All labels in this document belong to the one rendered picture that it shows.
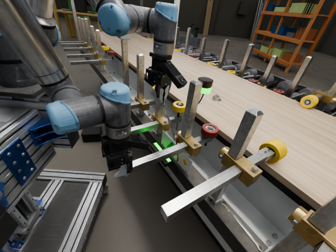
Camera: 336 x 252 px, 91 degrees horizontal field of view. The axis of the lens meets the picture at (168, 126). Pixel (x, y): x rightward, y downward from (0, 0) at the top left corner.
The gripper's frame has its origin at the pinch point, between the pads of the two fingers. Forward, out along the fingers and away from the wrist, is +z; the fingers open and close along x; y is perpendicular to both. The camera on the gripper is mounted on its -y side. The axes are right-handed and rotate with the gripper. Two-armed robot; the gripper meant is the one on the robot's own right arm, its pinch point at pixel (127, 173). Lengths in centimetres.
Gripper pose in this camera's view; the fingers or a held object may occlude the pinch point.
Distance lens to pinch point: 68.0
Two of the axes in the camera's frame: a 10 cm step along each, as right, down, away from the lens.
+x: 5.3, 5.3, -6.6
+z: -1.1, 8.1, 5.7
